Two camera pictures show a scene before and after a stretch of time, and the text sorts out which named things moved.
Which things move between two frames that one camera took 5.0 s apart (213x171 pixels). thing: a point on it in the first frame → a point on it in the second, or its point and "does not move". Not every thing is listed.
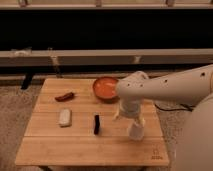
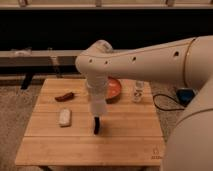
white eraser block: x=64 y=117 does not move
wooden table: x=70 y=125 does not move
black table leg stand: x=27 y=80 does not move
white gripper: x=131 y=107 → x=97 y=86
